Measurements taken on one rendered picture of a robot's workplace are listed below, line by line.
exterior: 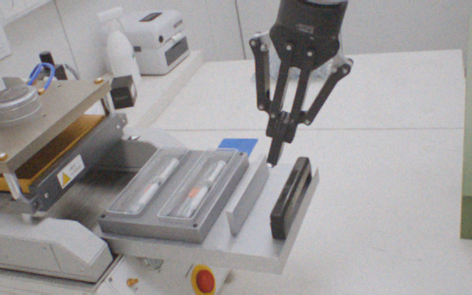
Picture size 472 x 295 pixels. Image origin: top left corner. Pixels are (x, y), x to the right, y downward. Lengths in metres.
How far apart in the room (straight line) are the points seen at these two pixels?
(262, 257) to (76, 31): 1.33
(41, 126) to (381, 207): 0.66
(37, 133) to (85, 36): 1.11
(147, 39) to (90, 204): 0.91
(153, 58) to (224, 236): 1.14
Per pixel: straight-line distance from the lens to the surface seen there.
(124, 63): 1.77
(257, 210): 0.81
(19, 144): 0.86
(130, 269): 0.87
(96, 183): 1.06
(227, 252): 0.75
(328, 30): 0.64
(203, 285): 0.96
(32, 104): 0.93
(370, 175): 1.25
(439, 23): 3.27
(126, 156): 1.04
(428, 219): 1.13
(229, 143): 1.44
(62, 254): 0.82
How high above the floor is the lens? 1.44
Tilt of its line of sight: 30 degrees down
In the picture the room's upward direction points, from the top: 11 degrees counter-clockwise
